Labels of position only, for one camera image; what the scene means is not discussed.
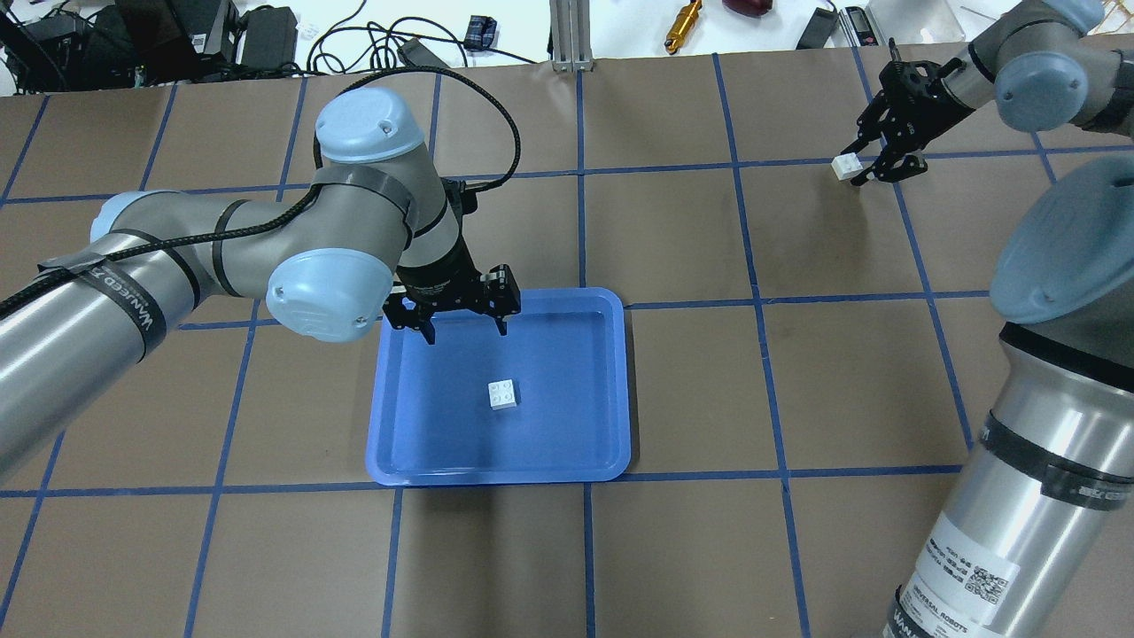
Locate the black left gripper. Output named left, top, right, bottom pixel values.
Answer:
left=382, top=257, right=522, bottom=344

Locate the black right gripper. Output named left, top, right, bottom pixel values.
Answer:
left=840, top=60, right=960, bottom=187

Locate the white block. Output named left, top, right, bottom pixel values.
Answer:
left=830, top=152, right=866, bottom=182
left=486, top=378, right=519, bottom=411

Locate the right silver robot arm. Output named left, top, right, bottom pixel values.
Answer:
left=845, top=1, right=1133, bottom=637

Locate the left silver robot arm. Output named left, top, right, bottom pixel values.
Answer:
left=1, top=82, right=521, bottom=479

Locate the blue plastic tray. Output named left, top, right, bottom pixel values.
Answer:
left=363, top=287, right=632, bottom=487

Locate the clear plastic lidded box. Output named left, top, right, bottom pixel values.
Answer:
left=864, top=1, right=967, bottom=45

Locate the black power adapter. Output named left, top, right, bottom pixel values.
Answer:
left=796, top=8, right=839, bottom=50

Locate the small blue black device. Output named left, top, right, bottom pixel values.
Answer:
left=464, top=12, right=498, bottom=52

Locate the aluminium frame post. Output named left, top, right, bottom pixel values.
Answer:
left=549, top=0, right=594, bottom=74

